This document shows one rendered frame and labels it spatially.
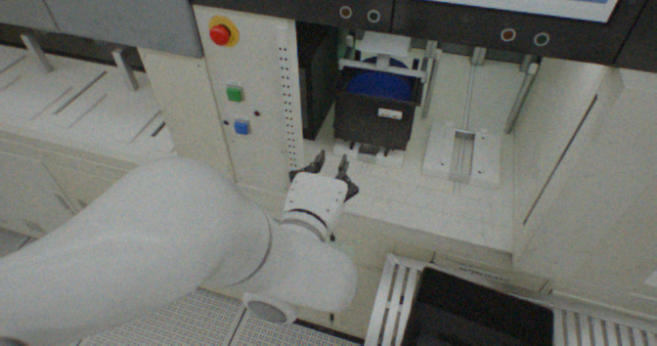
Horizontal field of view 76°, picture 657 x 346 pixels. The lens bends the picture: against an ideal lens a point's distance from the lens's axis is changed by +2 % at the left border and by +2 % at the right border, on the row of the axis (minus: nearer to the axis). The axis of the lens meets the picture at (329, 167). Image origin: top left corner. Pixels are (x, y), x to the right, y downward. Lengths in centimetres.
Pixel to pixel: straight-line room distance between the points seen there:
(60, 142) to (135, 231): 134
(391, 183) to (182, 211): 98
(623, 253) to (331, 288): 76
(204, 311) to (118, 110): 93
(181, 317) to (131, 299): 175
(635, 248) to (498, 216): 30
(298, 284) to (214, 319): 149
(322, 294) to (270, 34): 52
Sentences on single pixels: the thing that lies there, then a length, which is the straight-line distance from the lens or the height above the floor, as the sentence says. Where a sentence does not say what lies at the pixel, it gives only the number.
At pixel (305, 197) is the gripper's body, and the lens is 72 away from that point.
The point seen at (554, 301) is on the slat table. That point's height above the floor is 76.
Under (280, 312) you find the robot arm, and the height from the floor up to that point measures 120.
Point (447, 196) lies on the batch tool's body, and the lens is 121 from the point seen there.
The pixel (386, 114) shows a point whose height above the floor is 107.
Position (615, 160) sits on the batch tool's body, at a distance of 87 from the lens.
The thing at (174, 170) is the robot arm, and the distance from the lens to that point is 30.
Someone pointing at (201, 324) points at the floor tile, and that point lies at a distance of 200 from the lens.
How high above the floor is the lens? 177
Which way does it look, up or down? 46 degrees down
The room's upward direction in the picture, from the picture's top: straight up
